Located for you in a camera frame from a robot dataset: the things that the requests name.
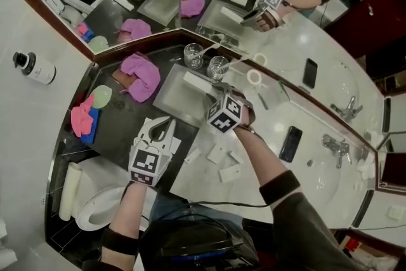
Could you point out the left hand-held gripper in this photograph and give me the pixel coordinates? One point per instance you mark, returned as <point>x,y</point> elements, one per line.
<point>144,165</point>

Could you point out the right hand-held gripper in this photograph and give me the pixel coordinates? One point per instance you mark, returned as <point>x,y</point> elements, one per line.
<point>223,114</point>

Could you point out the black forearm band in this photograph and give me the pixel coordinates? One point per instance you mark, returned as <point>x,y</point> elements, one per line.
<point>280,187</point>
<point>119,241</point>

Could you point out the person's left forearm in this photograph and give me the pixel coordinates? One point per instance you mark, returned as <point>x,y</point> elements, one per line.
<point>130,215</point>

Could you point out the person's right forearm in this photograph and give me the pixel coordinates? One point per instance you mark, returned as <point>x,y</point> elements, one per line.
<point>260,158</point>

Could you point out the person's right hand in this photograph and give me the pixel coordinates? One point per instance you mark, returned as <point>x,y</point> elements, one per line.
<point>248,115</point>

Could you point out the glass tumbler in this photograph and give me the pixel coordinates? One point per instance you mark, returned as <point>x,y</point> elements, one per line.
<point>218,70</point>
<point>193,57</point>

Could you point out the white toilet paper roll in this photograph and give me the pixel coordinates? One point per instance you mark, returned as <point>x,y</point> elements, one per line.
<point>254,76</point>

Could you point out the clear plastic tray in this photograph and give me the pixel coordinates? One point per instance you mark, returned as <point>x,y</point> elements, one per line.
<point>177,95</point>

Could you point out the purple cloth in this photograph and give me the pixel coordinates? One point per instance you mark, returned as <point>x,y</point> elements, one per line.
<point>142,76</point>

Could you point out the blue cloth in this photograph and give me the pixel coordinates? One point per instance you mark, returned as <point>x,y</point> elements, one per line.
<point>92,130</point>

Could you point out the pale green round pad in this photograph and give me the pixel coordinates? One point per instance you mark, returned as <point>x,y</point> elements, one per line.
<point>101,96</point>

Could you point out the brown cloth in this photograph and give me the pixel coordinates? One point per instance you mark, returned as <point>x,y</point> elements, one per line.
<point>122,77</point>

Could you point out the person's blue jeans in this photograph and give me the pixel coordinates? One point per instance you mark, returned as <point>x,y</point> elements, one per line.
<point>168,209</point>

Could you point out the black smartphone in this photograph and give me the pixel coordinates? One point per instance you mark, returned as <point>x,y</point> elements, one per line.
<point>290,144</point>

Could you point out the cream paper roll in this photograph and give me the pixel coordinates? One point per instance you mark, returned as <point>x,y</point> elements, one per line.
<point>70,192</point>

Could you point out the chrome sink drain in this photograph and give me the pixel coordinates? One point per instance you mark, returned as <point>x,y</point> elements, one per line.
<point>310,163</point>

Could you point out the chrome faucet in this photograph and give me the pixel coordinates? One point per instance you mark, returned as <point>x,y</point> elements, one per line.
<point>336,147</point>

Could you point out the white pump bottle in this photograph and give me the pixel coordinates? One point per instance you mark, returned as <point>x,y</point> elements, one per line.
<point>39,70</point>

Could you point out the white sink basin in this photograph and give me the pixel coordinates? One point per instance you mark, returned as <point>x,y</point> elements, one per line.
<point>323,184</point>

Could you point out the small chrome holder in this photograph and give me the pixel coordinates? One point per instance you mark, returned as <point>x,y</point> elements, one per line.
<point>364,152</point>

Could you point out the white folded towel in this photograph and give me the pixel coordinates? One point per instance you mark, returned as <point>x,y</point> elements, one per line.
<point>366,165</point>

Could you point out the person's dark shirt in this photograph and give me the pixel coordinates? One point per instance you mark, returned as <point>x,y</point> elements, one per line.
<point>301,231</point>

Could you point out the small white soap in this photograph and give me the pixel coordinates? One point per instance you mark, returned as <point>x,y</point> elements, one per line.
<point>360,185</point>

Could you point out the large wall mirror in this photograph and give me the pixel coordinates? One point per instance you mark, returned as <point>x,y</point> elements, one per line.
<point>301,41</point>

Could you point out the black chest camera mount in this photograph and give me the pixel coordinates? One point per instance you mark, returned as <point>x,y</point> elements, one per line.
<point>203,250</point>

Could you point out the white wall socket plate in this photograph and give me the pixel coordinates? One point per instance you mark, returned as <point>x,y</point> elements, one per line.
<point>393,212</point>

